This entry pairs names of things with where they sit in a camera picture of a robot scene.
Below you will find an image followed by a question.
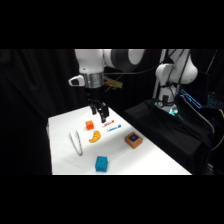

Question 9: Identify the red whiteboard marker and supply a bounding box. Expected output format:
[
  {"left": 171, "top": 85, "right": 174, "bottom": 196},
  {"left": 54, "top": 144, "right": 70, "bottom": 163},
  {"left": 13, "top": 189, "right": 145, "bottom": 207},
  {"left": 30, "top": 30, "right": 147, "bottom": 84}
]
[{"left": 101, "top": 120, "right": 116, "bottom": 128}]

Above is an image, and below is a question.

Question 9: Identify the wooden block with dark recess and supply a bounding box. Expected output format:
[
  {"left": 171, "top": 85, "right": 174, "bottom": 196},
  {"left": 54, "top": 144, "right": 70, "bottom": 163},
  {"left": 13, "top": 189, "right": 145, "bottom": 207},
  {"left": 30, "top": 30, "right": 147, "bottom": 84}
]
[{"left": 124, "top": 131, "right": 144, "bottom": 150}]

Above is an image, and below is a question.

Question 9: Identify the blue cube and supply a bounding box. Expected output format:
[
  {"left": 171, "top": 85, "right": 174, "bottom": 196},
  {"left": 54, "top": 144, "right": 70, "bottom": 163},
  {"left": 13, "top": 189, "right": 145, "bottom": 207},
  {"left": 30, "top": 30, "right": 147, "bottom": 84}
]
[{"left": 94, "top": 155, "right": 108, "bottom": 173}]

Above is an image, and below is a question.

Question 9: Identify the black cable bundle on arm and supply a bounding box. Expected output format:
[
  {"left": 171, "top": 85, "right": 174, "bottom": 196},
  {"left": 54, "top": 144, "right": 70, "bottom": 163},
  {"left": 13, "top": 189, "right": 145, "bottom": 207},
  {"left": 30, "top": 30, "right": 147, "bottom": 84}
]
[{"left": 159, "top": 49, "right": 191, "bottom": 104}]

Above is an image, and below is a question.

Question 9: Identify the orange toy croissant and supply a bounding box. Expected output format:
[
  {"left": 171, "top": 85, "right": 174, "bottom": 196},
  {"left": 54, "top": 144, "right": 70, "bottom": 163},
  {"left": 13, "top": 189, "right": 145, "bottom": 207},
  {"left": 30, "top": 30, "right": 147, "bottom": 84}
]
[{"left": 88, "top": 130, "right": 101, "bottom": 144}]

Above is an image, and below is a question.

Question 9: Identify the yellow cable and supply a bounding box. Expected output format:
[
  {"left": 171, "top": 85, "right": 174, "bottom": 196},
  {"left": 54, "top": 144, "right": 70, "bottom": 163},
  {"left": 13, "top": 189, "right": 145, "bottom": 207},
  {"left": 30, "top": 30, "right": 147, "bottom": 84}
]
[{"left": 211, "top": 108, "right": 224, "bottom": 152}]

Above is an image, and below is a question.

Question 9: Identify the orange cube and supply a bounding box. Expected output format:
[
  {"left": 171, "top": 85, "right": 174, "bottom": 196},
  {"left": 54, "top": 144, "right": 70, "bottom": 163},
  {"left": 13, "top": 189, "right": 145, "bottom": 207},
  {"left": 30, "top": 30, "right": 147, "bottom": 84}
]
[{"left": 85, "top": 120, "right": 95, "bottom": 131}]

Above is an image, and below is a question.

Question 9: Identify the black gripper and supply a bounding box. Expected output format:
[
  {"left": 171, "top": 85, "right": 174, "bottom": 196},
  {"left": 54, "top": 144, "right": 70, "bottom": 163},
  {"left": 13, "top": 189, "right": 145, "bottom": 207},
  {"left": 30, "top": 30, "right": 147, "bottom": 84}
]
[{"left": 86, "top": 86, "right": 110, "bottom": 124}]

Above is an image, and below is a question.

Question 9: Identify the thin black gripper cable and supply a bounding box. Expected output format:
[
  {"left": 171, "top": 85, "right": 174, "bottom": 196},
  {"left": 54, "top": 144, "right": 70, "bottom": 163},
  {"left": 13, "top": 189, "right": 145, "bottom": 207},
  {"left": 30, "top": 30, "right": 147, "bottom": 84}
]
[{"left": 103, "top": 64, "right": 159, "bottom": 76}]

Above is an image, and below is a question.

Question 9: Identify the blue-lit electronic device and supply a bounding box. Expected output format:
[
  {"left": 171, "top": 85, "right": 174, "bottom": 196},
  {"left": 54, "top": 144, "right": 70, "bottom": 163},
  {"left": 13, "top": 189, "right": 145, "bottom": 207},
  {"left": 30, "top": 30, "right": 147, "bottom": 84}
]
[{"left": 179, "top": 88, "right": 204, "bottom": 110}]

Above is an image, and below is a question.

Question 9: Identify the cyan-lit electronic device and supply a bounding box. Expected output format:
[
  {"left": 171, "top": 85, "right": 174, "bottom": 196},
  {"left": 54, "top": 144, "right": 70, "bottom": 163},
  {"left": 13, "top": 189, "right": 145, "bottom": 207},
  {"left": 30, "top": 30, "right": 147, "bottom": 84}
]
[{"left": 206, "top": 94, "right": 224, "bottom": 108}]

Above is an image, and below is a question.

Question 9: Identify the black curtain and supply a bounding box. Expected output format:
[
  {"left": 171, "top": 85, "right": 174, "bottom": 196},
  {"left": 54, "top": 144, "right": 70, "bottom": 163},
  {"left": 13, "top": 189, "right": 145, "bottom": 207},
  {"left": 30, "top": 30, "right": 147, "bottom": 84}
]
[{"left": 0, "top": 49, "right": 224, "bottom": 176}]

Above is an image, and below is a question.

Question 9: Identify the blue whiteboard marker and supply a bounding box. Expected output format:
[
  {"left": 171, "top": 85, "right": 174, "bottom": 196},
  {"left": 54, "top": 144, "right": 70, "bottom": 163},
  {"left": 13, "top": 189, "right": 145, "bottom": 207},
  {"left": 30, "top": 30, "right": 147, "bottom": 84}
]
[{"left": 106, "top": 124, "right": 122, "bottom": 132}]

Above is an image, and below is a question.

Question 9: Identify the black cloth-covered robot stand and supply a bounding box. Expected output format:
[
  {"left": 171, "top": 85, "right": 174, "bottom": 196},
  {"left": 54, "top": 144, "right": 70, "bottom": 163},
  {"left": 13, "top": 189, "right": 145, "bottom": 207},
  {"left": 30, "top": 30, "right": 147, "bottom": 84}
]
[{"left": 123, "top": 98, "right": 214, "bottom": 175}]

